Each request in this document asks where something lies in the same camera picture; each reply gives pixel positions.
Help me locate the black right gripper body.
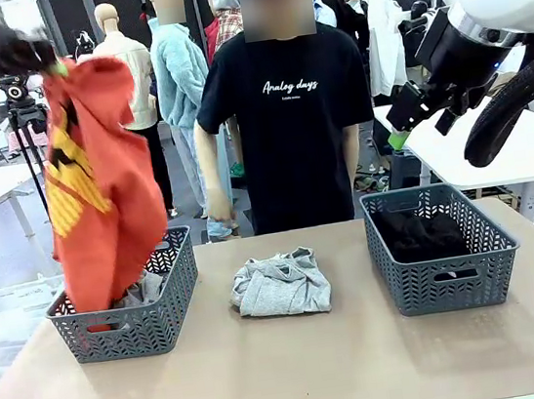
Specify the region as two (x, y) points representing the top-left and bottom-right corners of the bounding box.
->
(408, 1), (505, 120)

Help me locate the light grey garment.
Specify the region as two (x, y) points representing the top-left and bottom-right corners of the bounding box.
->
(225, 244), (336, 325)

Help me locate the clear plastic storage bin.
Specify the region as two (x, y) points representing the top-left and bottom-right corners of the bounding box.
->
(0, 277), (78, 393)

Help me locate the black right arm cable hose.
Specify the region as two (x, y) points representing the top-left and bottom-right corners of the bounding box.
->
(448, 33), (534, 171)

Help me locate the orange printed t-shirt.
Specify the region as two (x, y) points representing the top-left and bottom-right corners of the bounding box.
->
(26, 47), (182, 339)

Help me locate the person's left forearm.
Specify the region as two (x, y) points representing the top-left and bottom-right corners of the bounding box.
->
(342, 146), (368, 195)

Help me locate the person's right hand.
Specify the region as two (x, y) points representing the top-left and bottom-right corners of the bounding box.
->
(204, 186), (239, 227)

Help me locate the mannequin in black jacket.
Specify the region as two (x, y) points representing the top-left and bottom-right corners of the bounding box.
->
(318, 0), (381, 103)

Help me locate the large white table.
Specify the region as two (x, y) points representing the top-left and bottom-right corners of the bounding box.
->
(372, 85), (534, 203)

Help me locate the black garment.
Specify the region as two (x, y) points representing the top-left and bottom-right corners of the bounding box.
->
(370, 200), (473, 269)

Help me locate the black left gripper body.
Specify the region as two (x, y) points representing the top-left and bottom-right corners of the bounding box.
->
(0, 4), (60, 81)

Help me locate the black storage box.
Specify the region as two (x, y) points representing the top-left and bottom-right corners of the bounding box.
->
(386, 148), (431, 192)

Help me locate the mannequin in cream shirt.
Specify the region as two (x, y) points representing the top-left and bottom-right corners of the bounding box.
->
(86, 0), (175, 220)

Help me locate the mannequin in white shirt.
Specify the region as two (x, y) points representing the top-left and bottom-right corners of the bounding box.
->
(358, 0), (424, 99)

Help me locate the grey plastic woven basket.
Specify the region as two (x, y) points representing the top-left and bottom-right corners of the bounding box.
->
(36, 223), (209, 370)
(358, 175), (527, 322)

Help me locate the person's right forearm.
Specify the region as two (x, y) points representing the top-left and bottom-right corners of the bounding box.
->
(198, 159), (234, 199)

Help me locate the mannequin in plaid shirt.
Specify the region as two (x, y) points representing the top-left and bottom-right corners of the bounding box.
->
(199, 0), (249, 65)

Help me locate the mannequin in blue fleece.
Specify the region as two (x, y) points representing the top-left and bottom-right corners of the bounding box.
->
(142, 0), (233, 247)

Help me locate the black camera tripod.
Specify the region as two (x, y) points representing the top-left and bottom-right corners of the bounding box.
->
(5, 98), (63, 227)

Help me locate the person in black t-shirt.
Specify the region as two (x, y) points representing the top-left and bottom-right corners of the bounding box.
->
(176, 0), (389, 243)

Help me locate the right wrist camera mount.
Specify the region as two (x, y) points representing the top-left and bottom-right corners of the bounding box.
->
(395, 0), (443, 38)

